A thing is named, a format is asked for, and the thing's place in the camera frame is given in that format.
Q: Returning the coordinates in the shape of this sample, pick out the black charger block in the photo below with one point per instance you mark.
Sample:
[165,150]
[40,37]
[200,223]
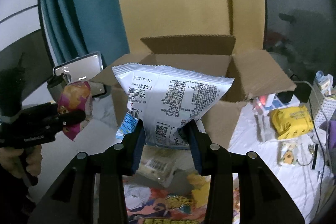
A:
[302,93]

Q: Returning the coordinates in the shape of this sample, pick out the brown cardboard box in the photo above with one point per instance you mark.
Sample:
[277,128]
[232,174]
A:
[255,74]

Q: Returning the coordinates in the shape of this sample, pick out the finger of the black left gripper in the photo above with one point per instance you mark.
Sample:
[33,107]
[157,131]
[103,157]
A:
[69,120]

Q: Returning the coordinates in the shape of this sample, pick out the white perforated basket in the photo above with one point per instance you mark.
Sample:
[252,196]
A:
[322,107]

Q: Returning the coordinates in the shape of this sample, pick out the teal curtain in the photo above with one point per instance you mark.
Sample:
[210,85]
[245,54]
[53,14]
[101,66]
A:
[76,28]

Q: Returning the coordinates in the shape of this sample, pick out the white power adapter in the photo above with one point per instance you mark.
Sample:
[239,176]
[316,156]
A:
[266,100]

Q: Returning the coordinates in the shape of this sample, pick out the person's left hand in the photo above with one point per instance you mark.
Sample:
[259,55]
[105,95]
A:
[11,161]

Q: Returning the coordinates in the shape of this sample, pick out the capybara keychain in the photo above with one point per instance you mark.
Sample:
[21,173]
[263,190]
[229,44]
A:
[287,154]

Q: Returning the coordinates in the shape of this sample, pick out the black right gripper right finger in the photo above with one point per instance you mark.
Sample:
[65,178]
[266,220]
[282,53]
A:
[210,159]

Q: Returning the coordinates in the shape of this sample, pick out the pink purple snack bag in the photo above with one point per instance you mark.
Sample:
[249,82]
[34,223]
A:
[76,96]

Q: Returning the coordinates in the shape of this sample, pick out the yellow cake snack pack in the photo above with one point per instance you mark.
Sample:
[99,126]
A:
[201,188]

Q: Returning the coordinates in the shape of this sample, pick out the orange anime snack bag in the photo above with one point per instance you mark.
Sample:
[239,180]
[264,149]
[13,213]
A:
[150,205]

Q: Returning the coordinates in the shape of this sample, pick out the clear plastic pastry box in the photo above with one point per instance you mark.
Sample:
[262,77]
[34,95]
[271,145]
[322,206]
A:
[158,164]

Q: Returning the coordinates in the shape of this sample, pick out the white snack bag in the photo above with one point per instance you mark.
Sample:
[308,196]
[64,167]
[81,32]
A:
[165,99]

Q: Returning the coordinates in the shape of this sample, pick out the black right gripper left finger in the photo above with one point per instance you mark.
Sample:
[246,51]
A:
[122,159]

